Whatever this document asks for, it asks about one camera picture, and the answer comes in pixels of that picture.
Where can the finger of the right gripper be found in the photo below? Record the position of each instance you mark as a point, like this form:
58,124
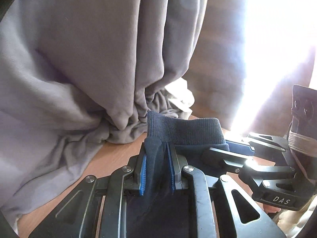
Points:
240,148
228,161

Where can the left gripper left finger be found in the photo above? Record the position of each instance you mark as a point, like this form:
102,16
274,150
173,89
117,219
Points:
140,171

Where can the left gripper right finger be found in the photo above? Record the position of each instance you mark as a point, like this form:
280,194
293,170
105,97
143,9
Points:
176,164

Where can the navy blue pants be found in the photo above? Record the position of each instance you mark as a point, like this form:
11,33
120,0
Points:
159,213

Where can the beige sleeve forearm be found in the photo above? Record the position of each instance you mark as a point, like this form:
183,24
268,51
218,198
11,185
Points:
292,222

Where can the person right hand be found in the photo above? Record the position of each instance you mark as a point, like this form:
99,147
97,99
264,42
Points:
271,209

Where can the white sheer curtain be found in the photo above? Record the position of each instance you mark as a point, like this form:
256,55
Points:
180,97

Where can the grey purple hanging curtain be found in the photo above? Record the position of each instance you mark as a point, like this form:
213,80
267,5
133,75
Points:
77,73

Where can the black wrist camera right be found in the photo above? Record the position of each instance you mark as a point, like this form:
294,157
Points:
302,135

